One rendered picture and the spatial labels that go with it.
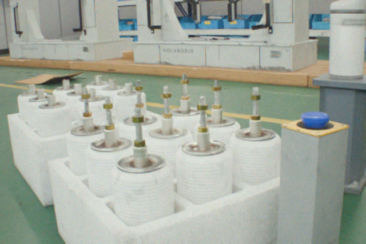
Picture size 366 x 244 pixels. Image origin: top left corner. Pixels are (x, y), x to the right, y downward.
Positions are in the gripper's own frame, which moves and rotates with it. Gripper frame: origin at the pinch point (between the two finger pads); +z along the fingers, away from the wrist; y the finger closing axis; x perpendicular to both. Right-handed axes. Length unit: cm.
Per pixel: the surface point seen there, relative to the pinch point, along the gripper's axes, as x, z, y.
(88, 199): 14.9, 28.8, 27.0
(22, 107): -50, 25, 49
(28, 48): -396, 27, 104
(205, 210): 23.6, 28.9, 9.1
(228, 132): 4.9, 22.7, -0.8
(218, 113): 1.3, 19.6, 0.0
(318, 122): 30.6, 14.6, -5.5
